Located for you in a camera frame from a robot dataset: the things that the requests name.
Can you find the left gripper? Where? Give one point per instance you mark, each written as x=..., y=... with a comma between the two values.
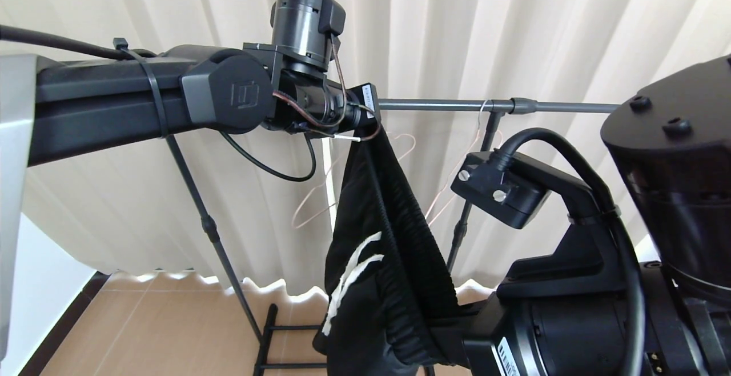
x=320, y=104

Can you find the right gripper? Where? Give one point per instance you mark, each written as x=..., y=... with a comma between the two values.
x=559, y=330

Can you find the black printed shorts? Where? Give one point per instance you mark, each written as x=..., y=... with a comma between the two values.
x=388, y=262

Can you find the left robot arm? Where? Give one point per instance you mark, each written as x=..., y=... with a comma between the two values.
x=103, y=96

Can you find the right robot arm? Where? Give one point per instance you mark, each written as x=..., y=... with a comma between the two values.
x=674, y=164

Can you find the black clothes rack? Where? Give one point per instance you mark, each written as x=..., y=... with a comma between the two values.
x=445, y=104

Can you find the white curtain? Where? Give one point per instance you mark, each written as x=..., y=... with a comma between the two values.
x=542, y=33

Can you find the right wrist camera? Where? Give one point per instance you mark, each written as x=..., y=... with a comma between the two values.
x=508, y=187

